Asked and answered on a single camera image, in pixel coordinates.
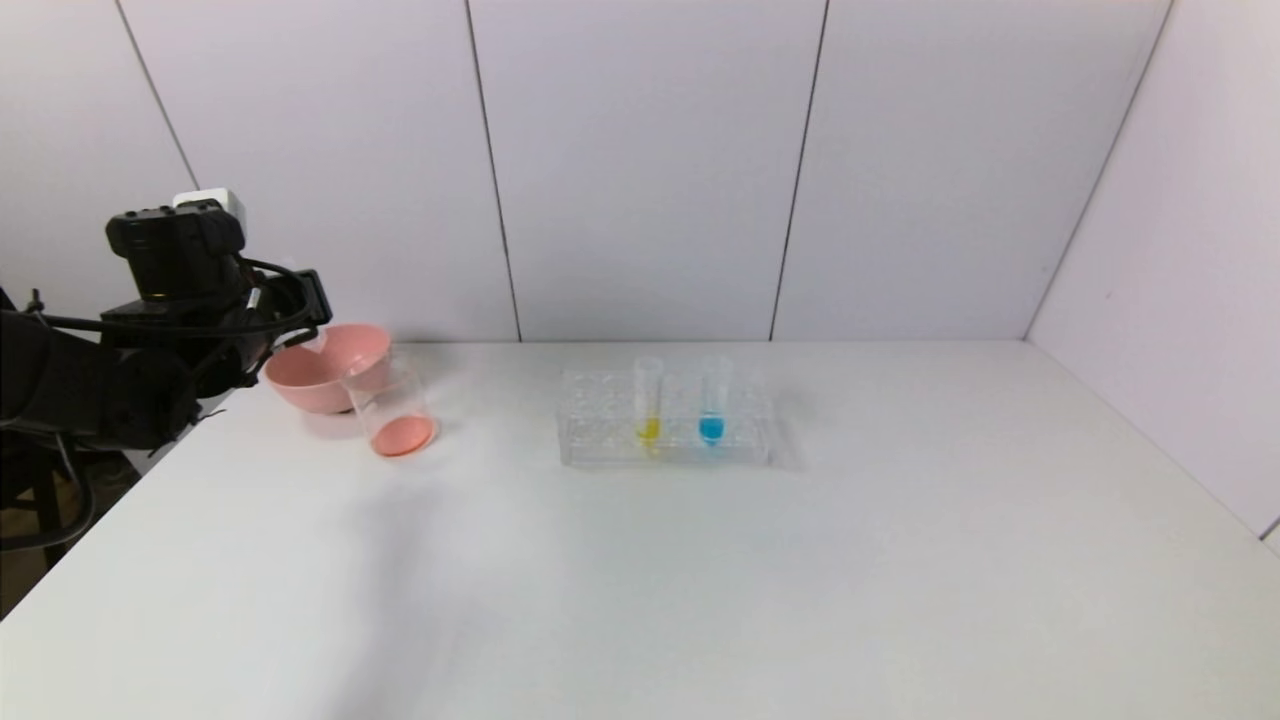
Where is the test tube with yellow pigment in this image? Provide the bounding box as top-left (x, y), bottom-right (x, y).
top-left (634, 355), bottom-right (665, 448)

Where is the pink plastic bowl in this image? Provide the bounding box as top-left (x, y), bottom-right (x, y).
top-left (264, 322), bottom-right (393, 415)

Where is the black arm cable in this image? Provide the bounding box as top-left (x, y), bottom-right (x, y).
top-left (0, 258), bottom-right (313, 553)

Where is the clear glass beaker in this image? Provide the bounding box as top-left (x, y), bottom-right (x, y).
top-left (343, 355), bottom-right (438, 459)

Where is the test tube with blue pigment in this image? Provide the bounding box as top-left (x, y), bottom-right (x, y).
top-left (699, 354), bottom-right (734, 447)

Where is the clear acrylic test tube rack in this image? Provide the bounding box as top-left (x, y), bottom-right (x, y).
top-left (557, 368), bottom-right (773, 467)

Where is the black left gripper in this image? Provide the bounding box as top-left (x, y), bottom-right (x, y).
top-left (260, 269), bottom-right (334, 348)

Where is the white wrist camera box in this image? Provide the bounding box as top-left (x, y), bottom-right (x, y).
top-left (173, 188), bottom-right (247, 236)

